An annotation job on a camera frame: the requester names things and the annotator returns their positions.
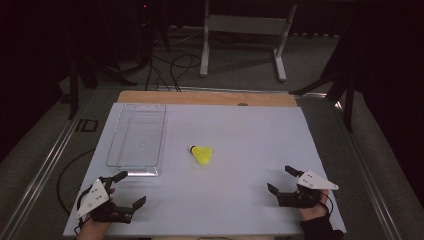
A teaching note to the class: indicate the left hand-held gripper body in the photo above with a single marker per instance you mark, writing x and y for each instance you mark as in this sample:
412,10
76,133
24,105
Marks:
94,198

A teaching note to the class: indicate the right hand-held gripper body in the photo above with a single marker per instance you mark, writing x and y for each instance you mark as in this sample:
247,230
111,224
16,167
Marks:
315,181

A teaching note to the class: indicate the person's left hand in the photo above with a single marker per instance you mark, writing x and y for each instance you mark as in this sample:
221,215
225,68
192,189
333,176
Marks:
96,229

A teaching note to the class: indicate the person's right hand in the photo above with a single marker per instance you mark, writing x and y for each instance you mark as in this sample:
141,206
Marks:
312,213

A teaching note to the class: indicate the white table mat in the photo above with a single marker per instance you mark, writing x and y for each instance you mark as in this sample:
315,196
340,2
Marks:
240,173

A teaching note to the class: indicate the clear plastic container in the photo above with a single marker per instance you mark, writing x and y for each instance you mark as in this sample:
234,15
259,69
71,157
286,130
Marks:
138,140

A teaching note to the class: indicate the person's black right sleeve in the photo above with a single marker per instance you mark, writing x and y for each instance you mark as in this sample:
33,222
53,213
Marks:
320,230

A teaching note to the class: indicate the yellow shuttlecock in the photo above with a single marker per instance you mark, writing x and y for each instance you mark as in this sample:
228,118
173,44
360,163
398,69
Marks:
202,155

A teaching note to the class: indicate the black tripod stand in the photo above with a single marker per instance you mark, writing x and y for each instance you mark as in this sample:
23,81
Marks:
343,90
83,73

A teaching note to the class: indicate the white metal stand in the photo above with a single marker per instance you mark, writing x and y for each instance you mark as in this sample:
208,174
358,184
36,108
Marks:
245,25

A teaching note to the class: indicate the metal floor rail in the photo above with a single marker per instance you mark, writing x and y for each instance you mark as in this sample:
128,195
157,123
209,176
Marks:
43,166
366,186

